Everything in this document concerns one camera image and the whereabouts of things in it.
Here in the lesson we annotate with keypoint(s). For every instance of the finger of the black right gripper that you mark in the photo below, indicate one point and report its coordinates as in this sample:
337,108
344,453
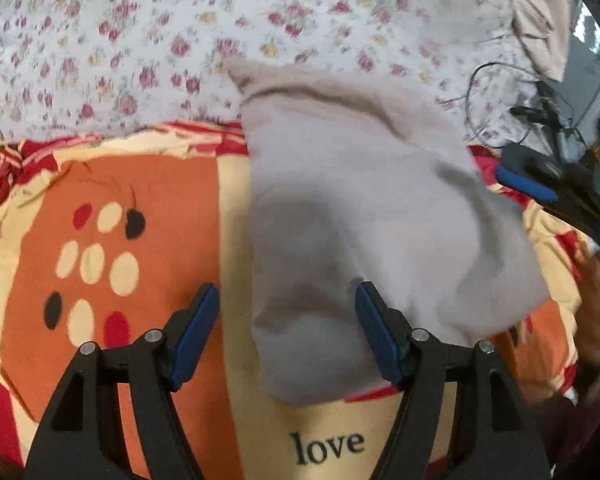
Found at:
526,162
526,186

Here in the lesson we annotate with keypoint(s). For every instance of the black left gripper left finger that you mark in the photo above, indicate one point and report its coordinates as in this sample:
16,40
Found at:
130,384

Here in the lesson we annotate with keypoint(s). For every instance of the beige grey jacket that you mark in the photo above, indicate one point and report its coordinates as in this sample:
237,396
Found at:
363,178

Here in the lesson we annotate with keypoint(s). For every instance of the beige curtain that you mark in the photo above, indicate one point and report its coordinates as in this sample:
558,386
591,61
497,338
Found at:
544,28

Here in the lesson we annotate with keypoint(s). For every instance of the orange red yellow blanket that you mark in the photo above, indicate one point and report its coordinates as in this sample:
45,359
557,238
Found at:
99,243

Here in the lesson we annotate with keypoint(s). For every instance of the floral white quilt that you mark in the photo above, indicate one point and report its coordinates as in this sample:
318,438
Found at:
112,66

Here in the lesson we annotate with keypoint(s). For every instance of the black phone mount stand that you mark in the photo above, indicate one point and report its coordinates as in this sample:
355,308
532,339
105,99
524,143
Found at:
557,127

